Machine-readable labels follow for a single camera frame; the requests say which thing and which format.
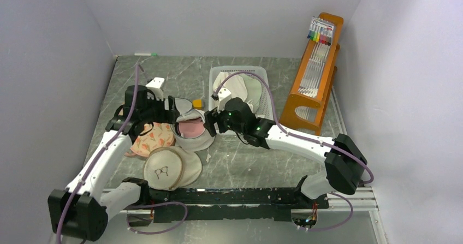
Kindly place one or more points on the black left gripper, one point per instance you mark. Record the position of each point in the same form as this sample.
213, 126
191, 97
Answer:
170, 115

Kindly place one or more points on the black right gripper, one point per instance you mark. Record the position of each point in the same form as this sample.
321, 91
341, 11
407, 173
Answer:
212, 117

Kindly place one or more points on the white mesh laundry bag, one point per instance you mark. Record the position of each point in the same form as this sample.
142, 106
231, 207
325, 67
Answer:
188, 112

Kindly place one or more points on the pink bra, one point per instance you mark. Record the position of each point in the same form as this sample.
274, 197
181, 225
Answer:
190, 129

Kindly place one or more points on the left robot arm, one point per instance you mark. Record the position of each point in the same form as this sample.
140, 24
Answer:
81, 210

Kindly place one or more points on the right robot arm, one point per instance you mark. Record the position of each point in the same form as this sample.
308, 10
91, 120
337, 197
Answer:
342, 163

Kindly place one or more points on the tulip pattern mesh bag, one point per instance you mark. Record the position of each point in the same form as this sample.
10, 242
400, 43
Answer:
154, 135

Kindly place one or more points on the beige round bag with glasses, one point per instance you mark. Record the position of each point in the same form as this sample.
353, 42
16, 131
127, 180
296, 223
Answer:
168, 168

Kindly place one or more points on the yellow grey block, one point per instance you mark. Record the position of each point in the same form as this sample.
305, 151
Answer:
198, 103

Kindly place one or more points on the white cloth in basket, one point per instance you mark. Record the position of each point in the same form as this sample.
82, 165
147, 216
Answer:
247, 88

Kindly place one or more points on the white green marker pen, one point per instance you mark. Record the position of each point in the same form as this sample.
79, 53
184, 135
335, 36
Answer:
145, 54

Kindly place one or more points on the white plastic basket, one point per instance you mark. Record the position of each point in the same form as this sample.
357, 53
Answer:
219, 76

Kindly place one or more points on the orange wooden rack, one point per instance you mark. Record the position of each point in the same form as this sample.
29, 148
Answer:
303, 112

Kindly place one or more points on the clear pen packs on rack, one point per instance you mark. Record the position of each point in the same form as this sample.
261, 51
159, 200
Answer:
314, 70

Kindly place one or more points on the colour marker pen pack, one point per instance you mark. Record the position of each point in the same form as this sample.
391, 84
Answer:
321, 31

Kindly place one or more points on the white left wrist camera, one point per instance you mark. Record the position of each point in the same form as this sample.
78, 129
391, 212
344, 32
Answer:
156, 86

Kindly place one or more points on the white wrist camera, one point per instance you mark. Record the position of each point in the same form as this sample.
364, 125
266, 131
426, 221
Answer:
224, 95
156, 86

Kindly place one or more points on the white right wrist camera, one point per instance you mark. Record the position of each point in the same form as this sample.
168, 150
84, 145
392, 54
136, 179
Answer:
224, 95

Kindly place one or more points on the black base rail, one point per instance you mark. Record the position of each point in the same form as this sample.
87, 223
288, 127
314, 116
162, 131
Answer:
197, 204

